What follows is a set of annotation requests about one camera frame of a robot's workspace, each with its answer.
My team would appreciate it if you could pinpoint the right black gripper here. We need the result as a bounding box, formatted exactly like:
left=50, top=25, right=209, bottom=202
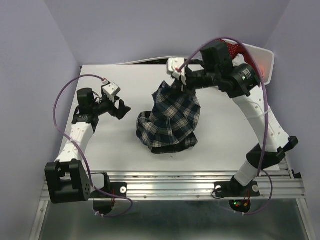
left=170, top=68, right=220, bottom=97

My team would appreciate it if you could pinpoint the navy plaid pleated skirt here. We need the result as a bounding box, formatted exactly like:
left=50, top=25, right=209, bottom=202
left=136, top=81, right=201, bottom=154

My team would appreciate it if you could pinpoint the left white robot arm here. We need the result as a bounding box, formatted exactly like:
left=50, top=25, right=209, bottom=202
left=44, top=82, right=131, bottom=204

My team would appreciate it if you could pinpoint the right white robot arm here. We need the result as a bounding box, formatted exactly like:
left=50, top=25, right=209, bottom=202
left=167, top=39, right=299, bottom=195

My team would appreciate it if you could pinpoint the red polka dot skirt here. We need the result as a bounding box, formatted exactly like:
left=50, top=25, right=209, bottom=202
left=219, top=39, right=265, bottom=78

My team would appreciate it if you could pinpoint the white plastic bin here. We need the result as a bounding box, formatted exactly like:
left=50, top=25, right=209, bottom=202
left=232, top=42, right=275, bottom=86

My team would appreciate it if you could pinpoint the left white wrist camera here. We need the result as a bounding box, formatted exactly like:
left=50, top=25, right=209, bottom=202
left=102, top=82, right=121, bottom=103

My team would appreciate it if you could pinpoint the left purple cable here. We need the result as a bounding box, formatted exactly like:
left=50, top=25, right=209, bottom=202
left=54, top=74, right=134, bottom=218

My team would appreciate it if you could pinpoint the purple cable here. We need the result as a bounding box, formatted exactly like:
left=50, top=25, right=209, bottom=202
left=54, top=74, right=134, bottom=218
left=174, top=37, right=274, bottom=217

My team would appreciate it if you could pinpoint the aluminium rail frame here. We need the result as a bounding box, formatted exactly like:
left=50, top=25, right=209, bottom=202
left=29, top=149, right=311, bottom=240

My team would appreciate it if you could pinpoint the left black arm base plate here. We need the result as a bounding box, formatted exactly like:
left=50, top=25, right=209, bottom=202
left=89, top=172, right=131, bottom=218

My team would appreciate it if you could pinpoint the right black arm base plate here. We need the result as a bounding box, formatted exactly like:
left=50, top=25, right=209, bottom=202
left=211, top=177, right=261, bottom=215

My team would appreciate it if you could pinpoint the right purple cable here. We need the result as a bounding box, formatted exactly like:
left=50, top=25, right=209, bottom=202
left=174, top=37, right=274, bottom=217

